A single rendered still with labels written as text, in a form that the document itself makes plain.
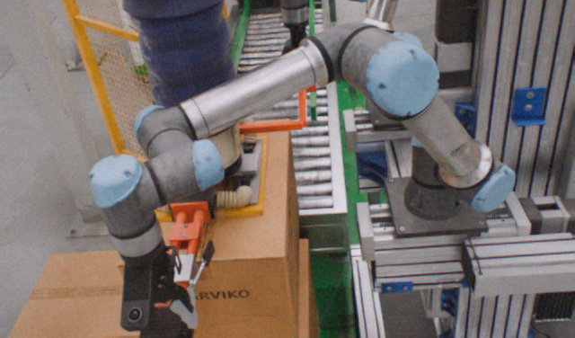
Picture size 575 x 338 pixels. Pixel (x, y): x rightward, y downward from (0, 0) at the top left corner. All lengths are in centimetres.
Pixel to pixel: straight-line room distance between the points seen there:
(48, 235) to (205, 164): 258
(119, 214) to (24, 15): 196
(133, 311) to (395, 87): 54
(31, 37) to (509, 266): 216
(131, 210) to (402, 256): 86
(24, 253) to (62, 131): 74
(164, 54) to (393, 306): 144
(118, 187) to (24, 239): 264
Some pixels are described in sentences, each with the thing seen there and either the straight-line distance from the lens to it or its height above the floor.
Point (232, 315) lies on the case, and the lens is 150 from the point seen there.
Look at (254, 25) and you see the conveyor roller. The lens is 392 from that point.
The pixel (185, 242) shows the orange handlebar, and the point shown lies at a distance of 124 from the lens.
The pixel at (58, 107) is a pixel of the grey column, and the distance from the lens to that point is 292.
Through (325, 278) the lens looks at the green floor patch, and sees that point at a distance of 271.
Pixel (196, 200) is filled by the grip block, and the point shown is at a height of 122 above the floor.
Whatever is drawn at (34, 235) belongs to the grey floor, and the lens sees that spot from 345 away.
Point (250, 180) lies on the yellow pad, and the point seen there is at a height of 110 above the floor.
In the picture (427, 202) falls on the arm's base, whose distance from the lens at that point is 143.
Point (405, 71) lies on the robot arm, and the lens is 94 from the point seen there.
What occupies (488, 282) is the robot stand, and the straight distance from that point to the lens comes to 147.
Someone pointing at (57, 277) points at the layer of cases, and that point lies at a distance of 228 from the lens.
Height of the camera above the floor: 201
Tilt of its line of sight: 35 degrees down
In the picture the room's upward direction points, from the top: 7 degrees counter-clockwise
